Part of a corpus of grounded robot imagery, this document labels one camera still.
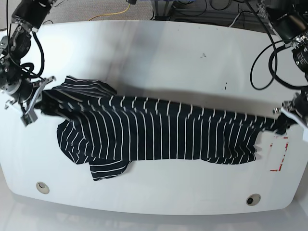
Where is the yellow cable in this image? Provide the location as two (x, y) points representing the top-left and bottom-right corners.
(89, 1), (135, 21)

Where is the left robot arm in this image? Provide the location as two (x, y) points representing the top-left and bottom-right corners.
(245, 0), (308, 133)

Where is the left table cable grommet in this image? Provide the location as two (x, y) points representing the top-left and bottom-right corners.
(36, 182), (50, 194)

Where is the black white striped t-shirt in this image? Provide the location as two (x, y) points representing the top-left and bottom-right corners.
(45, 76), (277, 181)

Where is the red tape rectangle marking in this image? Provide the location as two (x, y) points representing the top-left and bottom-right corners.
(268, 136), (289, 172)

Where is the aluminium frame rail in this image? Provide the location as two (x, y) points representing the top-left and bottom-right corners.
(151, 0), (174, 21)

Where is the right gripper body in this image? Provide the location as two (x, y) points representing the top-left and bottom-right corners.
(3, 76), (56, 118)

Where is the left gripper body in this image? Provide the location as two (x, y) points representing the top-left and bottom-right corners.
(273, 92), (308, 129)

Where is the right table cable grommet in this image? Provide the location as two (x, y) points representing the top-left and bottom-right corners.
(246, 194), (261, 206)

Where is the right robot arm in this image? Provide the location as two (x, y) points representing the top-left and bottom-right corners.
(0, 0), (55, 124)

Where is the table cable grommet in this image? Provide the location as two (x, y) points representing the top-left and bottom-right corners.
(36, 182), (50, 194)
(246, 194), (261, 206)

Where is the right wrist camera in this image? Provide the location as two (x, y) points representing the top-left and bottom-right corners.
(21, 111), (38, 127)

